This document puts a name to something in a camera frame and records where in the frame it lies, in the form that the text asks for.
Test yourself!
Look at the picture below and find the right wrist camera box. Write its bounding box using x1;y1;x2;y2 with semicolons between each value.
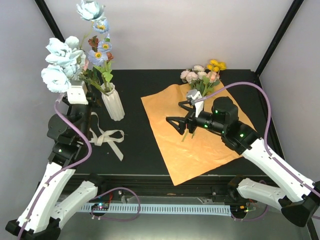
186;89;204;118

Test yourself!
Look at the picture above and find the left small circuit board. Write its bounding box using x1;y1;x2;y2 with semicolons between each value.
91;202;109;211

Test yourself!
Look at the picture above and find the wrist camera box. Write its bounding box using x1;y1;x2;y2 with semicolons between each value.
186;89;204;118
67;80;89;105

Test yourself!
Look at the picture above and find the cream printed ribbon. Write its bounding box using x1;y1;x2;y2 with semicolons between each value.
89;112;125;162

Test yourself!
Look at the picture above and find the coral rose flower stem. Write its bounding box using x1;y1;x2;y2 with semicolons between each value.
87;34;114;93

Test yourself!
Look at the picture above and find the light blue slotted cable duct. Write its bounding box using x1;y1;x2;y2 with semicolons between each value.
78;203;231;217

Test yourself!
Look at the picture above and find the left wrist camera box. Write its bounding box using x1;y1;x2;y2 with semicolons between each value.
67;80;89;105

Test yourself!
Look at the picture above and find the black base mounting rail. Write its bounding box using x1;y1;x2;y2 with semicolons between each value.
74;174;251;201

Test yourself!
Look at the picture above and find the black frame post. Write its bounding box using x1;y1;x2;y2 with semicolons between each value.
34;0;65;42
255;0;304;77

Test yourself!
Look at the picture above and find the right small circuit board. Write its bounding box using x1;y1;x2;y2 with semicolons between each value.
230;205;255;214

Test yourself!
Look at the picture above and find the orange wrapping paper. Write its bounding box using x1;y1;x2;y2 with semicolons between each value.
141;84;240;186

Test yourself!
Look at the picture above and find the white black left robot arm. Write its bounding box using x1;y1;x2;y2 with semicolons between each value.
5;91;108;240

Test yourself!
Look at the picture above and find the pastel artificial flower bunch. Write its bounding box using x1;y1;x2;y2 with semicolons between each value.
180;59;227;143

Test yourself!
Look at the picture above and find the light blue peony stem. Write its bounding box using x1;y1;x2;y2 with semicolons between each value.
40;0;107;93

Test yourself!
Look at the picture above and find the small circuit board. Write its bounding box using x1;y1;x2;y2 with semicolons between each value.
230;205;255;214
91;202;109;211

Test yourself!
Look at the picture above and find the white ribbed vase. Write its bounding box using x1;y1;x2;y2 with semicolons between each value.
101;82;125;121

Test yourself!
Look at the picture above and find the blue poppy flower stem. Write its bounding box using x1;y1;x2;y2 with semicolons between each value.
86;18;114;95

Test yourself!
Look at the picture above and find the pink rose flower stem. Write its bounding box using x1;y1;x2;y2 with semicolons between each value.
82;58;90;73

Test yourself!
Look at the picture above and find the black right frame post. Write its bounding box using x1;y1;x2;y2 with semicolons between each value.
255;0;304;77

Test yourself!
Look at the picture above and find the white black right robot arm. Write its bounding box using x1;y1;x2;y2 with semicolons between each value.
166;97;320;227

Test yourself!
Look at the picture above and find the black left frame post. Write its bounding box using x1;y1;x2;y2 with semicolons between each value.
34;0;65;42

